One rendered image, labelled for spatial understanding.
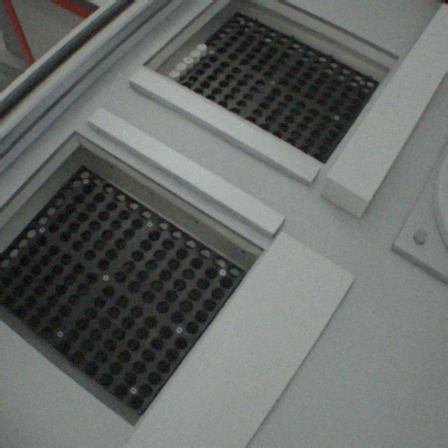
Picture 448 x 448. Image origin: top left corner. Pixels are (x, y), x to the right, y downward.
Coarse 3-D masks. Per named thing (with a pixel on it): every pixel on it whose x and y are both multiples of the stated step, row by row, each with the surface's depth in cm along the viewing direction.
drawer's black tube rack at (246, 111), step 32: (256, 32) 69; (224, 64) 66; (256, 64) 66; (288, 64) 66; (320, 64) 67; (224, 96) 63; (256, 96) 63; (288, 96) 64; (320, 96) 64; (352, 96) 64; (288, 128) 61; (320, 128) 65; (320, 160) 63
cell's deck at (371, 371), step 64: (192, 0) 65; (256, 0) 68; (320, 0) 65; (384, 0) 66; (128, 64) 59; (384, 64) 64; (64, 128) 55; (192, 128) 55; (256, 128) 55; (0, 192) 51; (192, 192) 52; (256, 192) 52; (384, 192) 52; (384, 256) 49; (0, 320) 45; (384, 320) 46; (0, 384) 43; (64, 384) 43; (320, 384) 44; (384, 384) 44
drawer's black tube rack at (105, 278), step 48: (96, 192) 57; (48, 240) 54; (96, 240) 54; (144, 240) 54; (192, 240) 55; (0, 288) 52; (48, 288) 51; (96, 288) 52; (144, 288) 52; (192, 288) 52; (48, 336) 52; (96, 336) 52; (144, 336) 53; (192, 336) 50; (144, 384) 48
